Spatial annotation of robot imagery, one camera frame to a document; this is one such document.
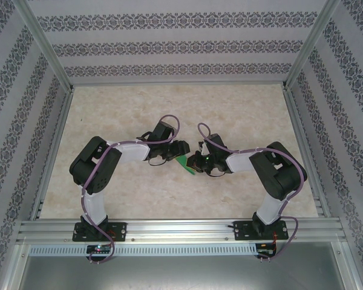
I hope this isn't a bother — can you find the slotted grey cable duct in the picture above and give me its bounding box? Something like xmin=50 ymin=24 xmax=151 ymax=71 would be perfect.
xmin=28 ymin=243 xmax=258 ymax=257

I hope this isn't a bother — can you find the aluminium side rail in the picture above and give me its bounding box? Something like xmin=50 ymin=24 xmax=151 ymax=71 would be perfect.
xmin=281 ymin=89 xmax=333 ymax=219
xmin=29 ymin=89 xmax=76 ymax=221

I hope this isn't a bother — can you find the aluminium mounting rail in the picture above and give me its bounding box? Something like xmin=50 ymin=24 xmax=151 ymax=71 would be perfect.
xmin=16 ymin=216 xmax=346 ymax=245

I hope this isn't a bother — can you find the right gripper thin black cable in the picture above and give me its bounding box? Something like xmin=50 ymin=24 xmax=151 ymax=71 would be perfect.
xmin=205 ymin=167 xmax=227 ymax=178

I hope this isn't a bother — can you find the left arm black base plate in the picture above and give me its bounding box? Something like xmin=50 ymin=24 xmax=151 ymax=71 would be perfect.
xmin=73 ymin=222 xmax=128 ymax=242

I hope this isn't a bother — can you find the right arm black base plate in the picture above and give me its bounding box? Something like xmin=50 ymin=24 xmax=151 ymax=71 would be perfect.
xmin=233 ymin=220 xmax=289 ymax=242

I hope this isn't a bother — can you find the short aluminium frame post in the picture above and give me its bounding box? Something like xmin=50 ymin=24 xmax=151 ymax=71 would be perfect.
xmin=334 ymin=241 xmax=363 ymax=290
xmin=0 ymin=241 xmax=30 ymax=290

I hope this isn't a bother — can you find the grey metal sheet panel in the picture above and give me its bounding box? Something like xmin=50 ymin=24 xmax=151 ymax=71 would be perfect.
xmin=18 ymin=256 xmax=347 ymax=290

